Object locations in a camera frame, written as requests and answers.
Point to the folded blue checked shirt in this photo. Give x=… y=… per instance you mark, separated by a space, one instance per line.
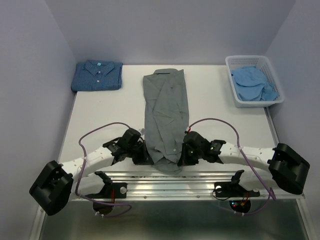
x=95 y=75

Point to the white plastic basket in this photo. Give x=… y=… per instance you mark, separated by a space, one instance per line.
x=263 y=64

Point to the grey long sleeve shirt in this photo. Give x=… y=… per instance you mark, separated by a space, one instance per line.
x=166 y=117

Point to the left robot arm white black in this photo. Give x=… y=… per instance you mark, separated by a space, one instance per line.
x=59 y=183

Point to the aluminium mounting rail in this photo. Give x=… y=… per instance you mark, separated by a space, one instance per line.
x=154 y=186

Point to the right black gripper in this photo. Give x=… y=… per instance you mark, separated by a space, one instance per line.
x=184 y=160

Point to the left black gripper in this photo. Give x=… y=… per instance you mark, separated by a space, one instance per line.
x=144 y=158

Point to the light blue crumpled shirt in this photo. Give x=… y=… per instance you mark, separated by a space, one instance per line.
x=251 y=85

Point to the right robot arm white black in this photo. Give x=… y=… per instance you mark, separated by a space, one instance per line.
x=269 y=168

